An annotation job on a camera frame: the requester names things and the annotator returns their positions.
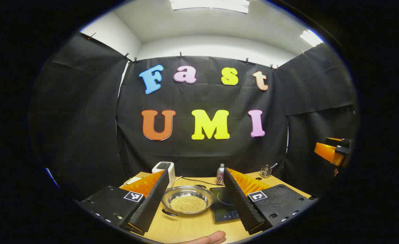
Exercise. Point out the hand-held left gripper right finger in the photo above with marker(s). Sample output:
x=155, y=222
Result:
x=240, y=200

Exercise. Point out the stainless steel pot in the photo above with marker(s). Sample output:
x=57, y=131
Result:
x=201, y=196

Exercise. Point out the silver metal bottle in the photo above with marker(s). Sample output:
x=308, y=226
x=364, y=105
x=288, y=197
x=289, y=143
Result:
x=221, y=174

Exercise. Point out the small ceiling light panel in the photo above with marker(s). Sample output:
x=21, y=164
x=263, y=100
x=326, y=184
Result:
x=311, y=38

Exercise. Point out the white toaster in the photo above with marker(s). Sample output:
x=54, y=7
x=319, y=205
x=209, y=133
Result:
x=167, y=167

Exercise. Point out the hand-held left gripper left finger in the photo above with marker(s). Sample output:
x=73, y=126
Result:
x=153, y=200

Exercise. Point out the pile of yellow soybeans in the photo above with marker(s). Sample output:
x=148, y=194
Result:
x=187, y=204

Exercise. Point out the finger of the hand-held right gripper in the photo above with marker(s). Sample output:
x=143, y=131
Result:
x=326, y=152

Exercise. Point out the white bread slice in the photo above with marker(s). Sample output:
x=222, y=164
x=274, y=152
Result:
x=133, y=180

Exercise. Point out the clear glass jar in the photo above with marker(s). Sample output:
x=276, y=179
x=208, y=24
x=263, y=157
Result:
x=264, y=171

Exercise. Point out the large ceiling light panel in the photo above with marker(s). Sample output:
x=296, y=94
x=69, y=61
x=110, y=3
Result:
x=209, y=5

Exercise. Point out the black induction cooktop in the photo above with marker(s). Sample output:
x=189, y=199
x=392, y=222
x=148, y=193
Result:
x=221, y=205

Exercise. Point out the small green plate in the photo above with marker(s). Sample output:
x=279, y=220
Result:
x=134, y=183

